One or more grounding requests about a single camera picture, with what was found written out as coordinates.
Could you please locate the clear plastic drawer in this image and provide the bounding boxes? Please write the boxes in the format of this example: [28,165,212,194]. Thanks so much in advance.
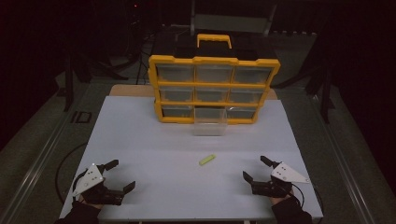
[191,106,229,137]

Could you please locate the wooden table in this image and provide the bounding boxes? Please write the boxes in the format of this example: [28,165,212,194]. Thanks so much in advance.
[108,84,278,101]

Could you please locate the small yellow-green bar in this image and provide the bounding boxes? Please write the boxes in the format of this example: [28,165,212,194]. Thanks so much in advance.
[198,153,217,167]

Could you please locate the black cable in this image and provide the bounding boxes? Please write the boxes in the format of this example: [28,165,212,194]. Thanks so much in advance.
[54,141,90,204]
[291,182,325,217]

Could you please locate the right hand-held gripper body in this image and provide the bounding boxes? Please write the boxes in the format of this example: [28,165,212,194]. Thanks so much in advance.
[250,161,311,199]

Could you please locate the grey metal rail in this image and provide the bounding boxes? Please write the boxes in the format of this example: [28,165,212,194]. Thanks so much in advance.
[309,92,379,224]
[0,82,94,224]

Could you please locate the yellow black drawer cabinet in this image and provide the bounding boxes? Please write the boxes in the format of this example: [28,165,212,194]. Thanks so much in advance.
[148,33,281,125]

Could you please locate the person's left hand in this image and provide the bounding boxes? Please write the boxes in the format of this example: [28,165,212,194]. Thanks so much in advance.
[78,194,106,210]

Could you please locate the person's right hand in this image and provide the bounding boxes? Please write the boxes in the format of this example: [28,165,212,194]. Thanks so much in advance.
[269,189,296,206]

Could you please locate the black metal stand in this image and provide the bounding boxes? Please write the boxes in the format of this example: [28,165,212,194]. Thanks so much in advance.
[274,31,336,125]
[63,46,129,113]

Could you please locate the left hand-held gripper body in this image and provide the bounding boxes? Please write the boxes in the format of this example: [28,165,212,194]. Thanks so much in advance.
[72,162,125,206]

